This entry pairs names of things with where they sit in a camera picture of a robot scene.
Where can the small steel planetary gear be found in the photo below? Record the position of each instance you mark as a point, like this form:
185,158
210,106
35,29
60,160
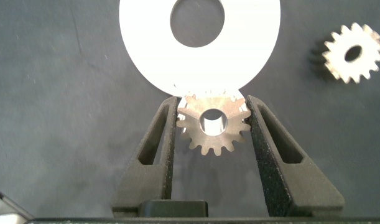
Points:
339,60
192,133

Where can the dark mat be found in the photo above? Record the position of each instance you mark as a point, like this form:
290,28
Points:
59,109

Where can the round white carrier plate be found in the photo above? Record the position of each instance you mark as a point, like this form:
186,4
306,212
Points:
152,46

